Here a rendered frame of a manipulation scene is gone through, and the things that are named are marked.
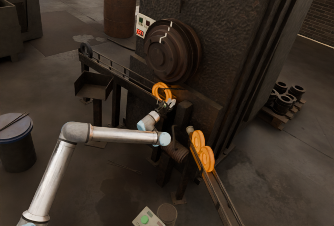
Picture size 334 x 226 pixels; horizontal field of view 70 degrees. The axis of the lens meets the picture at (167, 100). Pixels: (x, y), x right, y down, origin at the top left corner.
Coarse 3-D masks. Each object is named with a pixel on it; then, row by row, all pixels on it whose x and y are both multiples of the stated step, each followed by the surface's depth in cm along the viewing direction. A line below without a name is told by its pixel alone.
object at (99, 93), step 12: (84, 72) 209; (84, 84) 214; (96, 84) 215; (108, 84) 197; (84, 96) 200; (96, 96) 201; (96, 108) 214; (96, 120) 223; (84, 144) 234; (96, 144) 236
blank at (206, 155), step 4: (204, 148) 149; (208, 148) 147; (200, 152) 155; (204, 152) 149; (208, 152) 144; (212, 152) 144; (200, 156) 155; (204, 156) 153; (208, 156) 143; (212, 156) 143; (204, 160) 152; (208, 160) 143; (212, 160) 142; (204, 164) 149; (208, 164) 143; (212, 164) 142; (208, 168) 143; (212, 168) 144
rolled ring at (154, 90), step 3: (156, 84) 191; (159, 84) 188; (162, 84) 187; (165, 84) 188; (153, 87) 195; (156, 87) 192; (162, 87) 187; (165, 87) 186; (153, 90) 196; (156, 90) 196; (165, 90) 186; (168, 90) 186; (153, 93) 197; (156, 93) 197; (168, 93) 186; (156, 96) 197; (168, 96) 186; (162, 99) 197
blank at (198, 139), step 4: (196, 132) 161; (200, 132) 159; (192, 136) 168; (196, 136) 161; (200, 136) 156; (192, 140) 168; (196, 140) 166; (200, 140) 155; (204, 140) 156; (196, 144) 165; (200, 144) 155; (204, 144) 155; (196, 148) 161; (200, 148) 155
